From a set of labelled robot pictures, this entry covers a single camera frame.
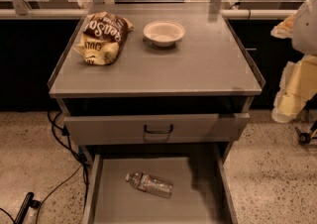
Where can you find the grey top drawer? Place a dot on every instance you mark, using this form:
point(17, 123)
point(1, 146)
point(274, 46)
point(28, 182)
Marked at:
point(119, 130)

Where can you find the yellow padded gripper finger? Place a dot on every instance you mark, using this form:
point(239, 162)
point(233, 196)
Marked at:
point(298, 85)
point(284, 30)

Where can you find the grey metal drawer cabinet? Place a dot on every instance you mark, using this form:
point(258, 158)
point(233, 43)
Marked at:
point(207, 72)

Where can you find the black floor device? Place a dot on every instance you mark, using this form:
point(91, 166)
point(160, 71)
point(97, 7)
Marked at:
point(29, 202)

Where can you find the black drawer handle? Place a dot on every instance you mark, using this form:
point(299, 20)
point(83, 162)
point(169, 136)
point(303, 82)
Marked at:
point(158, 132)

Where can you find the open grey middle drawer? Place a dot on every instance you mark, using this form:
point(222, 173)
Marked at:
point(175, 189)

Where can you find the black caster wheel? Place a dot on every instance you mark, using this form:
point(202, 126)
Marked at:
point(305, 138)

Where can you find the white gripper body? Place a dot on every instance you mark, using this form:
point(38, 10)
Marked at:
point(305, 31)

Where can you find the brown yellow chip bag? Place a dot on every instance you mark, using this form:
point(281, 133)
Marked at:
point(103, 38)

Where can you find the clear plastic water bottle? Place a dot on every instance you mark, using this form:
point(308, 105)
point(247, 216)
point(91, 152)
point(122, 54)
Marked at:
point(150, 184)

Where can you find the white paper bowl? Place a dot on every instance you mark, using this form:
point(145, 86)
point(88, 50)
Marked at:
point(163, 33)

